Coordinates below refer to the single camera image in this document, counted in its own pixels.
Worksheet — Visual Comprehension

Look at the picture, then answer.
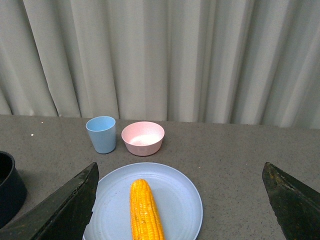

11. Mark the white curtain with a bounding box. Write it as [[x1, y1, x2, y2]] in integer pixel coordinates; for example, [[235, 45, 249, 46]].
[[0, 0, 320, 129]]

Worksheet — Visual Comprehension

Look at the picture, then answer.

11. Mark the light blue plastic cup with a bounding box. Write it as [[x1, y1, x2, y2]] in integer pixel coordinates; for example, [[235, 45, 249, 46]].
[[85, 116, 116, 154]]

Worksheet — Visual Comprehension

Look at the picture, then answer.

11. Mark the yellow corn cob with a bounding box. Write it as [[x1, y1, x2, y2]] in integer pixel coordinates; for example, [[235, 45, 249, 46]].
[[129, 179, 166, 240]]

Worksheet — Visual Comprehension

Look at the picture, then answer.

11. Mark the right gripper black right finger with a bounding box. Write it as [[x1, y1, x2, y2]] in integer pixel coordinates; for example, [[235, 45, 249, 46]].
[[262, 162, 320, 240]]

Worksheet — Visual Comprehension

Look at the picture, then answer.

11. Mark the pink plastic bowl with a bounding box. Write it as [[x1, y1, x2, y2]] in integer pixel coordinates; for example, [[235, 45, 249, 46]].
[[121, 121, 165, 157]]

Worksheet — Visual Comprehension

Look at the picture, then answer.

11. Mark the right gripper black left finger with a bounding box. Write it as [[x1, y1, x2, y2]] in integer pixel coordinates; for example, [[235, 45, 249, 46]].
[[0, 162, 99, 240]]

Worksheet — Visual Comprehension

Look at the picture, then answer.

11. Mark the light blue plastic plate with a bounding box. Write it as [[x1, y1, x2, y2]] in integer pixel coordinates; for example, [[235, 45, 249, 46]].
[[83, 162, 203, 240]]

